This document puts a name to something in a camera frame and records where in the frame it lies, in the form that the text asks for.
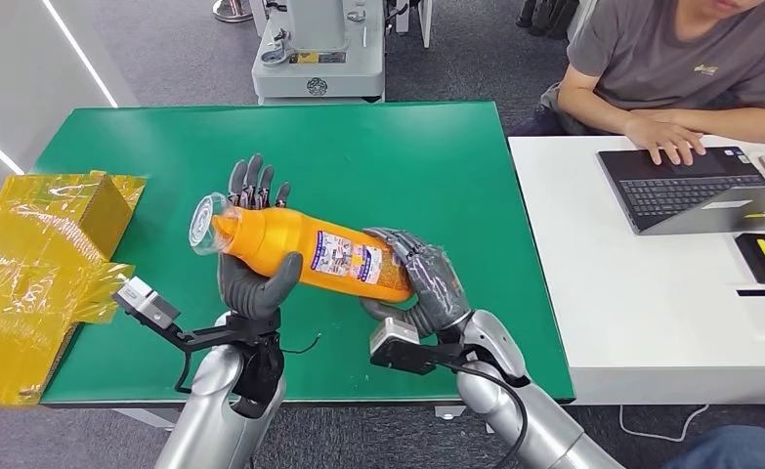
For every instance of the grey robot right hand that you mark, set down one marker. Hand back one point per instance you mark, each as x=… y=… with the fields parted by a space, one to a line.
x=434 y=285

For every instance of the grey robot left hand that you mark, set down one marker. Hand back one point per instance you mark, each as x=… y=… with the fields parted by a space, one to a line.
x=252 y=291

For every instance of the orange bottle with label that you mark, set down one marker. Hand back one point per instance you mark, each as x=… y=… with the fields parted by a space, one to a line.
x=330 y=255

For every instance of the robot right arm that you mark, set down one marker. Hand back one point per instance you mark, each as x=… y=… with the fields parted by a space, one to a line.
x=518 y=408

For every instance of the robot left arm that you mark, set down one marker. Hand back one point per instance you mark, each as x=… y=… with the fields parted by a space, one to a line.
x=214 y=414

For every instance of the person's right forearm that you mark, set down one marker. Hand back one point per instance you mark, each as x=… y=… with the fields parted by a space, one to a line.
x=589 y=107

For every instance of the person's left forearm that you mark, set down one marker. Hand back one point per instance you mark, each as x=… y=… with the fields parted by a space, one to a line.
x=731 y=123

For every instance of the yellow taped cardboard box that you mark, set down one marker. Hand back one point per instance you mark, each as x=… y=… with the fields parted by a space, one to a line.
x=39 y=285

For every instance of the white desk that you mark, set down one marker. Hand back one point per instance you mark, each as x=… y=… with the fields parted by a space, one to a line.
x=647 y=311

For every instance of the white machine base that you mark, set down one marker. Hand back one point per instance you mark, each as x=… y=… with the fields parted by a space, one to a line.
x=330 y=71

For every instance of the grey laptop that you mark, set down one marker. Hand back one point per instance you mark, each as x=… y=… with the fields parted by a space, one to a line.
x=680 y=188

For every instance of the person's right hand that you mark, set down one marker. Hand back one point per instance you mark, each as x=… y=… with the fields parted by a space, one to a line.
x=667 y=139

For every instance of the metal stanchion base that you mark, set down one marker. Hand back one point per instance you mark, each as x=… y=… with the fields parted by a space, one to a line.
x=232 y=12

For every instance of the person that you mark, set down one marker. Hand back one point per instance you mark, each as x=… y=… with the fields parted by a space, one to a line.
x=673 y=52

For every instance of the person's leg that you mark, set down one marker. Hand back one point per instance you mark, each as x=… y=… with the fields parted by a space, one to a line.
x=738 y=450

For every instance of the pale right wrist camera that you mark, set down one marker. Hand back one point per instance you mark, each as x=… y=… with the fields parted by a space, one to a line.
x=392 y=338

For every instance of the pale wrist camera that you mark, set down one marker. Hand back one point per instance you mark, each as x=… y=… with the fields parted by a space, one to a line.
x=392 y=338
x=146 y=303

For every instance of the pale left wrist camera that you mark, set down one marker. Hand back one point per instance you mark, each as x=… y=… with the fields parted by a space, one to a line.
x=146 y=303

